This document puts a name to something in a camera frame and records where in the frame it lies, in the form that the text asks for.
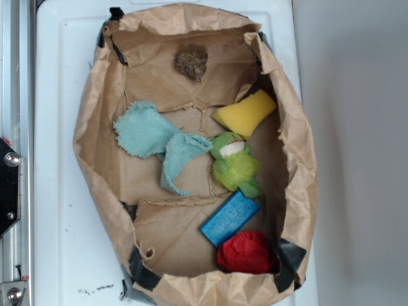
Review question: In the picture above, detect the light blue cloth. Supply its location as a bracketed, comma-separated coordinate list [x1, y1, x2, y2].
[113, 100, 213, 196]

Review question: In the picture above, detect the brown paper bag tray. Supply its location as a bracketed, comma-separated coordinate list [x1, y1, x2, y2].
[73, 3, 318, 305]

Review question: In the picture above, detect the green plush toy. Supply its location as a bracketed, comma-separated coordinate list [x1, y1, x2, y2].
[210, 131, 260, 198]

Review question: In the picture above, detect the yellow sponge wedge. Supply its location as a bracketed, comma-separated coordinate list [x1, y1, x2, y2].
[212, 89, 277, 140]

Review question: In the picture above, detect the blue rectangular block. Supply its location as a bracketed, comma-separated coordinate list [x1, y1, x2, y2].
[199, 191, 260, 247]

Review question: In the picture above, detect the brown rock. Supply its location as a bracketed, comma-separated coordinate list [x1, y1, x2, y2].
[175, 50, 208, 82]

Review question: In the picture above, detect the red crumpled ball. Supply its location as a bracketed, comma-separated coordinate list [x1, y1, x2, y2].
[217, 230, 277, 274]

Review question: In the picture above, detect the white plastic bin lid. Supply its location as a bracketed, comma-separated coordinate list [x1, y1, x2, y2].
[30, 1, 159, 305]

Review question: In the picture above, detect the black mounting bracket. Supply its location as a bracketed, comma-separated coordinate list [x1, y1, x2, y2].
[0, 138, 21, 238]

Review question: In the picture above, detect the aluminium frame rail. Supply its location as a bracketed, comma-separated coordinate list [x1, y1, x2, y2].
[1, 1, 37, 305]

